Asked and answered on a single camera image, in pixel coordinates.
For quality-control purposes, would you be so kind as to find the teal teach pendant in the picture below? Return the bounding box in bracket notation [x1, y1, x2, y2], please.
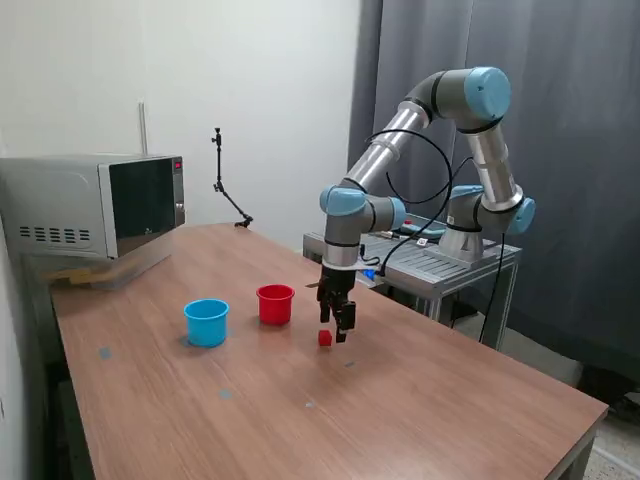
[399, 213, 446, 239]

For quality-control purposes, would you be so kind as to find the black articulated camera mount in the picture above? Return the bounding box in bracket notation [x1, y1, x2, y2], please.
[209, 127, 255, 230]

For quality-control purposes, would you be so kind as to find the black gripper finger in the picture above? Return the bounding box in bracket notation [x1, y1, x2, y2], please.
[316, 284, 333, 324]
[333, 298, 358, 344]

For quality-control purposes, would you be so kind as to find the blue plastic cup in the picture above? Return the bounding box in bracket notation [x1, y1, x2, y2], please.
[183, 298, 231, 348]

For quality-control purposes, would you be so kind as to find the silver microwave oven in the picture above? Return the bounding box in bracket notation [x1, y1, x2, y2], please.
[0, 153, 187, 261]

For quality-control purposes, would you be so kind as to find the aluminium robot cart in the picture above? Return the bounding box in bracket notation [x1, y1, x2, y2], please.
[302, 217, 522, 351]

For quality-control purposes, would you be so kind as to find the black power cable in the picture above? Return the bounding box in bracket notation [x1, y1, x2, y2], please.
[478, 233, 505, 346]

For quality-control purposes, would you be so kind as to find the dark grey curtain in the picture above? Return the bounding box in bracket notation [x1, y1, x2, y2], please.
[347, 0, 640, 381]

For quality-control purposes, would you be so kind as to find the red plastic cup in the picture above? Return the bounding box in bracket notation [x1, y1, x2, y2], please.
[255, 284, 296, 326]

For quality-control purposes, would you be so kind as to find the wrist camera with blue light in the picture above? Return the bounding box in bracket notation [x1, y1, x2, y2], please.
[357, 259, 387, 287]

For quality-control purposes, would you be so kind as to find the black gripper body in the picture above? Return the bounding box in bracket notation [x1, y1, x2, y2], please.
[318, 266, 357, 307]

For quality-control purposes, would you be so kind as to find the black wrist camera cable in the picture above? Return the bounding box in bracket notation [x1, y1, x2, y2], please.
[363, 128, 476, 277]

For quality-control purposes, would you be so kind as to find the dark shoe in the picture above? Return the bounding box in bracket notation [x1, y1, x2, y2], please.
[607, 394, 640, 424]

